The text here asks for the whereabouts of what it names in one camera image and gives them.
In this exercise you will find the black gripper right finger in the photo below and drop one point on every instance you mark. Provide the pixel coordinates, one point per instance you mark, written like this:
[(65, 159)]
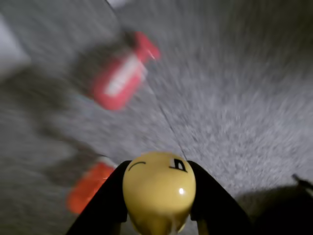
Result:
[(217, 210)]

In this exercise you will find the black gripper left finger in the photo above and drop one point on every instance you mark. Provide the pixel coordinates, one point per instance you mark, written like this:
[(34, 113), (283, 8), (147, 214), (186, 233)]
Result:
[(105, 208)]

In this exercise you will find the yellow egg sushi toy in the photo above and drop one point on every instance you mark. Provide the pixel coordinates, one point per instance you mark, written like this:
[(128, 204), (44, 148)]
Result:
[(159, 191)]

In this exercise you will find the orange shrimp sushi toy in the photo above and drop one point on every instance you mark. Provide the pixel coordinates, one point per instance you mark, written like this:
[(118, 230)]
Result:
[(88, 188)]

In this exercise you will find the red tuna sushi toy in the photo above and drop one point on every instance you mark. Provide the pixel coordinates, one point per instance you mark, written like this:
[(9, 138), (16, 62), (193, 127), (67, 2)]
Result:
[(119, 80)]

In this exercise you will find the white card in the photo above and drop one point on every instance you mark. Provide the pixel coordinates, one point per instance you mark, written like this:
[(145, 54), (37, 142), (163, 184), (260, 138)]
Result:
[(117, 2), (9, 49)]

